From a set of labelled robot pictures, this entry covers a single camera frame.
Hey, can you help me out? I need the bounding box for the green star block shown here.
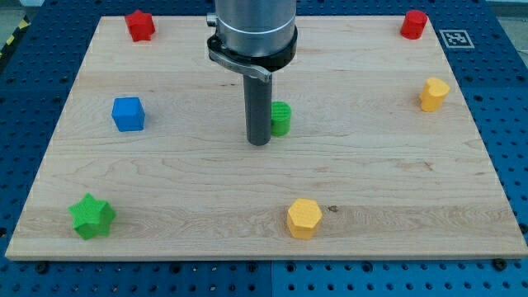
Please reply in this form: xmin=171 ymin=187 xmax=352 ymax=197
xmin=68 ymin=193 xmax=116 ymax=240

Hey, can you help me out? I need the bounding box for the red cylinder block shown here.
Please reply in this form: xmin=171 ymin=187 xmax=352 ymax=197
xmin=400 ymin=10 xmax=428 ymax=40

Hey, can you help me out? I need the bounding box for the yellow heart block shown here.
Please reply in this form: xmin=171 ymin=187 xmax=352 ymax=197
xmin=419 ymin=77 xmax=450 ymax=112

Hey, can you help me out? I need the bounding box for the white fiducial marker tag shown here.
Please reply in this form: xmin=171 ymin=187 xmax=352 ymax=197
xmin=439 ymin=29 xmax=474 ymax=49

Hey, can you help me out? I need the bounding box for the blue cube block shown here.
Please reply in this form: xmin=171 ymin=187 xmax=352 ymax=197
xmin=111 ymin=97 xmax=145 ymax=132

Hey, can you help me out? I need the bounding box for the wooden board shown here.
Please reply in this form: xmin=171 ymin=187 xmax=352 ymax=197
xmin=6 ymin=16 xmax=527 ymax=262

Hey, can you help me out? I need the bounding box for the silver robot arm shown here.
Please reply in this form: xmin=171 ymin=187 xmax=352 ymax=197
xmin=206 ymin=0 xmax=298 ymax=83

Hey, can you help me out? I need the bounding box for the yellow hexagon block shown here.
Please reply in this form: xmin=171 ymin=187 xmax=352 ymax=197
xmin=286 ymin=198 xmax=323 ymax=240

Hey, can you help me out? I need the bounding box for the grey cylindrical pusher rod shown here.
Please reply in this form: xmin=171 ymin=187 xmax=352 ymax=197
xmin=243 ymin=76 xmax=272 ymax=146

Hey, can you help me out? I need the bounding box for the red star block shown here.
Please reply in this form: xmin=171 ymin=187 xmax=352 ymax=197
xmin=125 ymin=10 xmax=156 ymax=42

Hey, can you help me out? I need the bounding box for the green cylinder block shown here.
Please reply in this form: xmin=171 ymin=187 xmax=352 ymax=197
xmin=271 ymin=101 xmax=292 ymax=136

